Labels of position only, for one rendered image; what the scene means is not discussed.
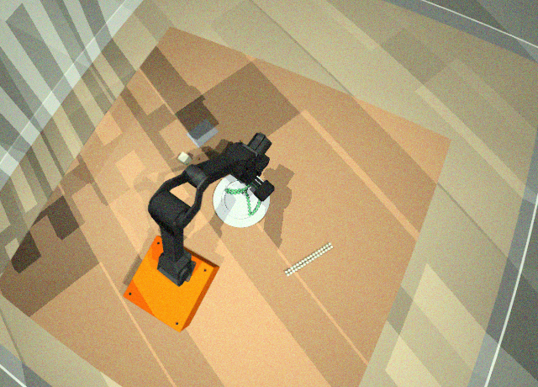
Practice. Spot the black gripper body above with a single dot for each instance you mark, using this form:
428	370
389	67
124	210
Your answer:
264	188

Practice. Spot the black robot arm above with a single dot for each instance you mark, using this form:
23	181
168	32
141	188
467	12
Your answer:
172	215

